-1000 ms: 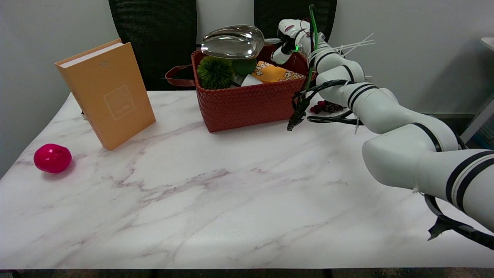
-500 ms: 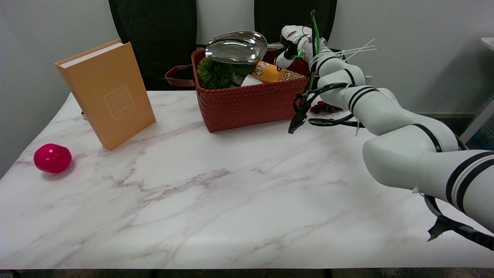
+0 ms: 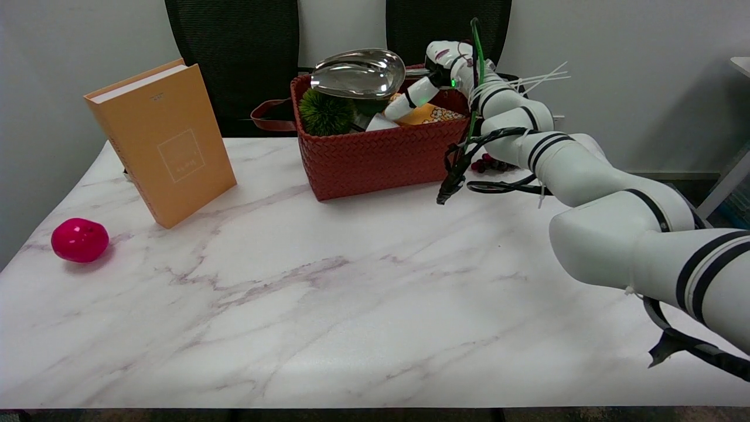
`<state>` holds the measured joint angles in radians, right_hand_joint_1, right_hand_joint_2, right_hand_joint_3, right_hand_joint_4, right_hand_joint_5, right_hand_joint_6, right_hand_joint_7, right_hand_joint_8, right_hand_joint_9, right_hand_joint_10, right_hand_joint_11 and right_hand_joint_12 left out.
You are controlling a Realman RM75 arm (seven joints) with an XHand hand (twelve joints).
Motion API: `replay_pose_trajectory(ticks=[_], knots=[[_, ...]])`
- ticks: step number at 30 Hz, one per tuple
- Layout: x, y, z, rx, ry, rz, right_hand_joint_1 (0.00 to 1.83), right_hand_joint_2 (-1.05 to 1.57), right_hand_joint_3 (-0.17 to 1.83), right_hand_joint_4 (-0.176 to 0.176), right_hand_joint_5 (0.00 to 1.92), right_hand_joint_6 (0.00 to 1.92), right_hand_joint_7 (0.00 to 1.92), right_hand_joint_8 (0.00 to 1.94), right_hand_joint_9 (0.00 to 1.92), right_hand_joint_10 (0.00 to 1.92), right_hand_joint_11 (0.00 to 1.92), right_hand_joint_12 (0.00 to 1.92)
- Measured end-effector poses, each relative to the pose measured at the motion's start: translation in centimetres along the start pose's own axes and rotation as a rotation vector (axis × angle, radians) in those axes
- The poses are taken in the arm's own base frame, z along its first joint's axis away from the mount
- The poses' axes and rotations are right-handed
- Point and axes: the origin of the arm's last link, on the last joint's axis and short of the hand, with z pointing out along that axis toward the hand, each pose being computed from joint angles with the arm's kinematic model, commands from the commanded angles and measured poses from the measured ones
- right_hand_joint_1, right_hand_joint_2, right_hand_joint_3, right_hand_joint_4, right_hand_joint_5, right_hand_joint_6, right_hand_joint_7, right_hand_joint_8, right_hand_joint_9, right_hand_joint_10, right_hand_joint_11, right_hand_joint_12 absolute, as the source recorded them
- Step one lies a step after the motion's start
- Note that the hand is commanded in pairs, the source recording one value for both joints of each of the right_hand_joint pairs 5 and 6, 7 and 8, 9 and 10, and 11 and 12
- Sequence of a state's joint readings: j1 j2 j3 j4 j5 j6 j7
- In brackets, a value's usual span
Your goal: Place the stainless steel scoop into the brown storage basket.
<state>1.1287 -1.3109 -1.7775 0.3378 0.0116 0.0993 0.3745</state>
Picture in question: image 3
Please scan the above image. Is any black mesh office chair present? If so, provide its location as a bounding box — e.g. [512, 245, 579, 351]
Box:
[386, 0, 527, 83]
[164, 0, 322, 138]

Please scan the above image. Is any orange popcorn box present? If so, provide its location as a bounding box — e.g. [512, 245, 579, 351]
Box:
[391, 94, 467, 127]

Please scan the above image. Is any pink plastic ball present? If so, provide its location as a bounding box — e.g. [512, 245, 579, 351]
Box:
[51, 218, 110, 263]

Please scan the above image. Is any red woven basket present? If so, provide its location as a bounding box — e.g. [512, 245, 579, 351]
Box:
[251, 63, 480, 202]

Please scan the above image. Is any blue storage box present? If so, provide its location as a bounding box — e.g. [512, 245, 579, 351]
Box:
[722, 175, 750, 230]

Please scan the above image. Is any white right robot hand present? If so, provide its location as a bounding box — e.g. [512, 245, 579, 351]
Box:
[384, 40, 476, 122]

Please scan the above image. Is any white side table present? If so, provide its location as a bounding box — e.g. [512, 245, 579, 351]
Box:
[696, 57, 750, 219]

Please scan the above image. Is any green spiky ball plant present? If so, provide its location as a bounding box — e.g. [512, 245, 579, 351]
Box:
[299, 88, 357, 137]

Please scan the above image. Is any white packet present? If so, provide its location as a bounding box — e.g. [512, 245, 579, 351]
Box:
[364, 113, 401, 133]

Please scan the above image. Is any orange hardcover book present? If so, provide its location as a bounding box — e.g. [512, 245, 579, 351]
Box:
[83, 59, 237, 229]

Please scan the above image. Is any dark red bead cluster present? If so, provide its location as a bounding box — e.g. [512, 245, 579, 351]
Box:
[471, 154, 516, 175]

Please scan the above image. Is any stainless steel scoop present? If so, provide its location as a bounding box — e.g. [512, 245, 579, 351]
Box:
[310, 48, 432, 100]

